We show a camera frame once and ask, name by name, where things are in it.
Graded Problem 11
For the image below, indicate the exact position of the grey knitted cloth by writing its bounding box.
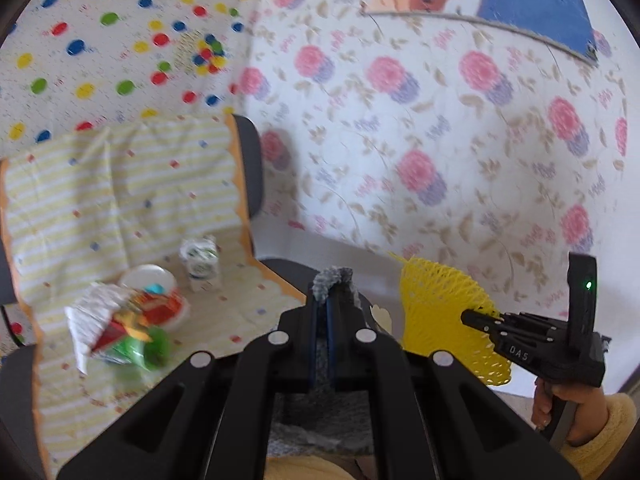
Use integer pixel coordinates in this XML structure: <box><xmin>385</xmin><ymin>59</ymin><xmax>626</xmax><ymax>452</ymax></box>
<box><xmin>268</xmin><ymin>266</ymin><xmax>373</xmax><ymax>457</ymax></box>

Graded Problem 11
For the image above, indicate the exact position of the red orange snack wrapper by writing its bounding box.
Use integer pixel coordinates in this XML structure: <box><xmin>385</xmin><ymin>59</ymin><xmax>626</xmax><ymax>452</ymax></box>
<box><xmin>91</xmin><ymin>289</ymin><xmax>190</xmax><ymax>353</ymax></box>

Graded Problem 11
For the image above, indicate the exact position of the balloon print wall sheet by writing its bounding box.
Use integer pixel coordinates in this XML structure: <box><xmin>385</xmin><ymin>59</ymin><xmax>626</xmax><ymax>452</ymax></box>
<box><xmin>1</xmin><ymin>0</ymin><xmax>259</xmax><ymax>156</ymax></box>

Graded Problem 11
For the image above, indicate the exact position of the green snack wrapper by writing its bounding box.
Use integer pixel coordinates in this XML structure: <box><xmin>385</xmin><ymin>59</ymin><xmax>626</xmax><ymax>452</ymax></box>
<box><xmin>96</xmin><ymin>326</ymin><xmax>171</xmax><ymax>372</ymax></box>

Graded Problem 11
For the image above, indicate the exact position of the person's right hand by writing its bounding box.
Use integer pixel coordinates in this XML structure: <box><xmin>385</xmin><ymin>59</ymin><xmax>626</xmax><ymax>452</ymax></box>
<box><xmin>530</xmin><ymin>378</ymin><xmax>610</xmax><ymax>448</ymax></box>

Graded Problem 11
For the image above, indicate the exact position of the yellow striped plastic sheet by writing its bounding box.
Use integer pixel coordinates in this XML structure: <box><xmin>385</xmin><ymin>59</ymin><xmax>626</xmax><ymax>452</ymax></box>
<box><xmin>1</xmin><ymin>116</ymin><xmax>304</xmax><ymax>476</ymax></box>

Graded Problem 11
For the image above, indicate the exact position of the white paper bowl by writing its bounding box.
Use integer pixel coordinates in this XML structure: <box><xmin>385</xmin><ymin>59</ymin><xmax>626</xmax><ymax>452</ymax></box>
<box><xmin>117</xmin><ymin>264</ymin><xmax>190</xmax><ymax>332</ymax></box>

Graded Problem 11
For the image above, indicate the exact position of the yellow foam fruit net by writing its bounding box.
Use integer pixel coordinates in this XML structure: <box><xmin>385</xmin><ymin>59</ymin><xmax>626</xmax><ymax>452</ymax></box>
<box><xmin>393</xmin><ymin>255</ymin><xmax>512</xmax><ymax>387</ymax></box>

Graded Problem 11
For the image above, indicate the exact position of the floral print wall sheet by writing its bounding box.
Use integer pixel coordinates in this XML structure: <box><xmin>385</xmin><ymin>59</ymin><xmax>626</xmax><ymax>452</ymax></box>
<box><xmin>244</xmin><ymin>0</ymin><xmax>639</xmax><ymax>335</ymax></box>

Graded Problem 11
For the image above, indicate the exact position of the grey fabric office chair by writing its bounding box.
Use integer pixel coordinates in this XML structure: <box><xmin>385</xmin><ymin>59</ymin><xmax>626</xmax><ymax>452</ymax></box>
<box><xmin>0</xmin><ymin>112</ymin><xmax>377</xmax><ymax>480</ymax></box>

